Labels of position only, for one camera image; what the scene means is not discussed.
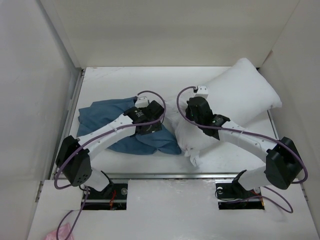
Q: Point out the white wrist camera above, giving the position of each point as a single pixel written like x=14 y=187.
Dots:
x=201 y=91
x=141 y=102

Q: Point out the white pillow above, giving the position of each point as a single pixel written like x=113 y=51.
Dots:
x=240 y=93

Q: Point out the aluminium rail frame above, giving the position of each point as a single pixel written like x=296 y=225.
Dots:
x=225 y=160

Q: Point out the pink plastic bag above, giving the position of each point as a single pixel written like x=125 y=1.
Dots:
x=60 y=234

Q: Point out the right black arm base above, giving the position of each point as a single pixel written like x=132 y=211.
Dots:
x=234 y=197

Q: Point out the blue pillowcase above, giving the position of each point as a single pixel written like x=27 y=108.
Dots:
x=101 y=113

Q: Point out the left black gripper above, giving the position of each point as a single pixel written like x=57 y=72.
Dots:
x=155 y=127

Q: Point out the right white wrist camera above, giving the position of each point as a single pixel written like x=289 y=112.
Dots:
x=201 y=91

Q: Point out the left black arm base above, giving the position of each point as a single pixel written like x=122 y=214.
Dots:
x=114 y=200

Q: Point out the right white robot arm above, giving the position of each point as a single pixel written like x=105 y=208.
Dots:
x=282 y=162

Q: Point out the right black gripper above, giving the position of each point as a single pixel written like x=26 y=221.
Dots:
x=188 y=115

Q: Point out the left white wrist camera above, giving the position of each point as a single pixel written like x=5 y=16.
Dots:
x=141 y=102

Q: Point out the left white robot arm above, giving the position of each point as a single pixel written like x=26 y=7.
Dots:
x=76 y=154

